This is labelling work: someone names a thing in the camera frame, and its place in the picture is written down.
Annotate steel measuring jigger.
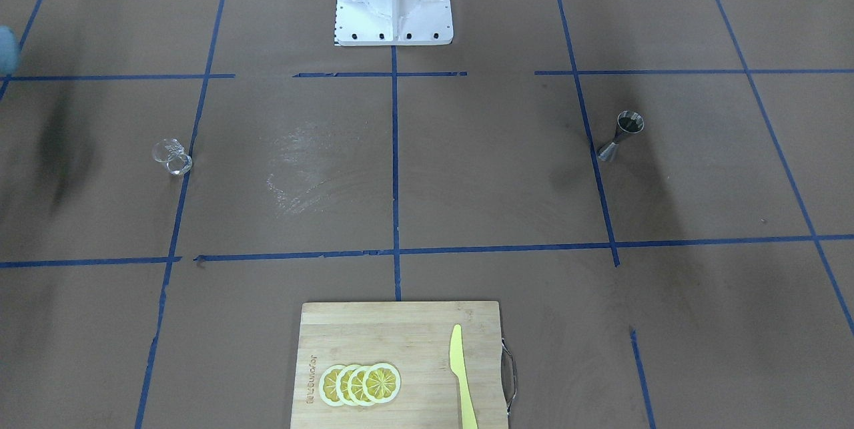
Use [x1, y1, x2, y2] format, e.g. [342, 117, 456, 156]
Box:
[596, 110, 645, 162]

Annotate clear glass shaker cup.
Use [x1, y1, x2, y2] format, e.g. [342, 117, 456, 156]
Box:
[152, 138, 193, 176]

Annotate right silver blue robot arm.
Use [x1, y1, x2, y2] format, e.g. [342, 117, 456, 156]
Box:
[0, 25, 19, 76]

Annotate yellow plastic knife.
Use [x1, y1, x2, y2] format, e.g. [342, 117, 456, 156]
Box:
[449, 324, 478, 428]

